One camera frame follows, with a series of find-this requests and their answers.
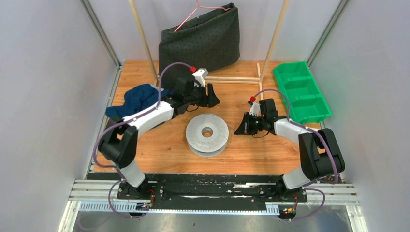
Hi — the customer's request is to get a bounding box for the dark grey dotted cloth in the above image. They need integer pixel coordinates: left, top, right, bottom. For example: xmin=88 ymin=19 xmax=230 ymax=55
xmin=158 ymin=3 xmax=240 ymax=71

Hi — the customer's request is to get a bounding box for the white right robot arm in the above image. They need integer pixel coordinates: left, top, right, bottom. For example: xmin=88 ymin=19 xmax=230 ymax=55
xmin=234 ymin=99 xmax=345 ymax=201

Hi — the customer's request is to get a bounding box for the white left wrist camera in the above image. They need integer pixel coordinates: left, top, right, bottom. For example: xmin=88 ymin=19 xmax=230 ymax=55
xmin=192 ymin=68 xmax=209 ymax=87

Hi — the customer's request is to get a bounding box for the green plastic bin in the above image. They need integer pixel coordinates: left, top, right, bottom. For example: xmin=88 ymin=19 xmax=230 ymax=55
xmin=273 ymin=61 xmax=313 ymax=85
xmin=280 ymin=77 xmax=332 ymax=124

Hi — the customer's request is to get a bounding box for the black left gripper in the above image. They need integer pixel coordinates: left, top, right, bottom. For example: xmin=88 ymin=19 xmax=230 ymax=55
xmin=184 ymin=82 xmax=220 ymax=108

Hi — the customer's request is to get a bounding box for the wooden clothes rack frame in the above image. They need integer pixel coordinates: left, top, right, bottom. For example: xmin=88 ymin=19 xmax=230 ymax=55
xmin=129 ymin=0 xmax=288 ymax=88

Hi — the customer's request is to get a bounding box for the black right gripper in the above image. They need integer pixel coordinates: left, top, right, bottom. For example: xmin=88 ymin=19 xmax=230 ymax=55
xmin=235 ymin=112 xmax=267 ymax=135

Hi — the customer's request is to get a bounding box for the grey plastic cable spool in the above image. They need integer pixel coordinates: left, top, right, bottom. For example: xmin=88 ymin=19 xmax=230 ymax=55
xmin=185 ymin=114 xmax=229 ymax=158

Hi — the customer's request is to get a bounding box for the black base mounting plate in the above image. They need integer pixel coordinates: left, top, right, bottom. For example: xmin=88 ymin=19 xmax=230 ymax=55
xmin=86 ymin=172 xmax=343 ymax=212

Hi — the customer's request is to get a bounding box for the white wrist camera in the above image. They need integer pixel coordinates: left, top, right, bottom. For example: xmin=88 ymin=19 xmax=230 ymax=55
xmin=248 ymin=100 xmax=260 ymax=116
xmin=192 ymin=68 xmax=209 ymax=87

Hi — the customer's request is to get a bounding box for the pink wire hanger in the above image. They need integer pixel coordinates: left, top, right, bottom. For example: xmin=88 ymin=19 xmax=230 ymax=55
xmin=174 ymin=0 xmax=232 ymax=32

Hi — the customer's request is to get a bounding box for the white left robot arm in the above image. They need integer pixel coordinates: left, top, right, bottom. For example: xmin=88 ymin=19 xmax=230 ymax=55
xmin=93 ymin=74 xmax=220 ymax=199

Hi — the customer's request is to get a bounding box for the blue crumpled cloth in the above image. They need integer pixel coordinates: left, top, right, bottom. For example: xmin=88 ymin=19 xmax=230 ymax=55
xmin=105 ymin=84 xmax=174 ymax=121

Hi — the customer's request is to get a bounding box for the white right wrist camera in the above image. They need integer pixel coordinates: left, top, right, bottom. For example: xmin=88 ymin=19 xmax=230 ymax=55
xmin=248 ymin=100 xmax=260 ymax=116

